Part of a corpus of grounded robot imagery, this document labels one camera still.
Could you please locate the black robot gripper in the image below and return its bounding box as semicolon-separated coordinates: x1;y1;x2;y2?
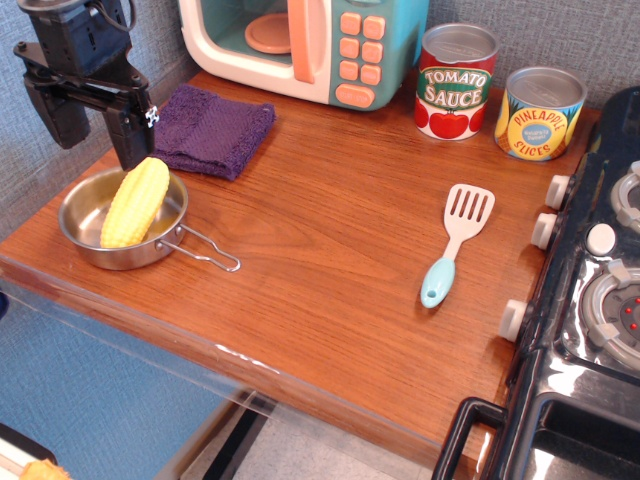
14;3;159;171

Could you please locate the white spatula teal handle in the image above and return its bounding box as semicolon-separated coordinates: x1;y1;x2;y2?
420;183;495;309

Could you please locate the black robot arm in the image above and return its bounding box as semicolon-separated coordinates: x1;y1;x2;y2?
14;1;159;171

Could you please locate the yellow toy corn cob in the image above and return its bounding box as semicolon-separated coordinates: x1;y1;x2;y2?
100;157;170;248

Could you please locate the small steel frying pan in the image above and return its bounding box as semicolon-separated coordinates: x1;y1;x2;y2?
58;157;241;272

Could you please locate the purple folded cloth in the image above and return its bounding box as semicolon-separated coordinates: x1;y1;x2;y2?
154;84;276;181

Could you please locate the toy microwave teal and cream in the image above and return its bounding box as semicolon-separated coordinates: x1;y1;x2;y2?
179;0;429;111

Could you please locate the orange object bottom left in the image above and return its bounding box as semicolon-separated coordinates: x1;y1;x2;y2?
19;459;71;480

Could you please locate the tomato sauce can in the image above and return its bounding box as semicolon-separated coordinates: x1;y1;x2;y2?
414;23;499;141

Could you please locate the pineapple slices can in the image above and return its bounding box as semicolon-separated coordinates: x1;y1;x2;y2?
494;66;587;162

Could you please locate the black toy stove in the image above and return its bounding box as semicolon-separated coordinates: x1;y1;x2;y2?
433;87;639;479

